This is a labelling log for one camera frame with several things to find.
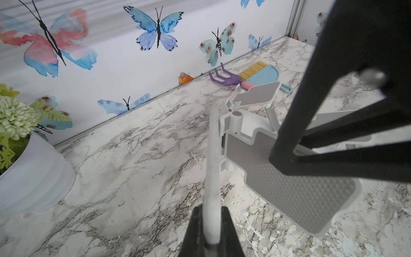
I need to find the blue toy brush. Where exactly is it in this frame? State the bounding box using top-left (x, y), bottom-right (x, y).
top-left (234, 61), bottom-right (281, 91)

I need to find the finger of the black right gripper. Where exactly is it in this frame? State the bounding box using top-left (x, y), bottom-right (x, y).
top-left (269, 1), bottom-right (411, 183)

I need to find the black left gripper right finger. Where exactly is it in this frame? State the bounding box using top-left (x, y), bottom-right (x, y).
top-left (219, 206), bottom-right (245, 257)

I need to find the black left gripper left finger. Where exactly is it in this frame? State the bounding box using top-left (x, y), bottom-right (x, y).
top-left (177, 205), bottom-right (206, 257)

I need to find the purple pink toy rake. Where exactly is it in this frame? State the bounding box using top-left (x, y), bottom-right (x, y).
top-left (208, 63), bottom-right (256, 91)

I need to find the white grey phone stand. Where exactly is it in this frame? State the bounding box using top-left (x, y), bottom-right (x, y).
top-left (299, 110), bottom-right (374, 154)

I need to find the white flower pot with plant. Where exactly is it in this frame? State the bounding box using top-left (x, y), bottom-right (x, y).
top-left (1, 84), bottom-right (76, 217)

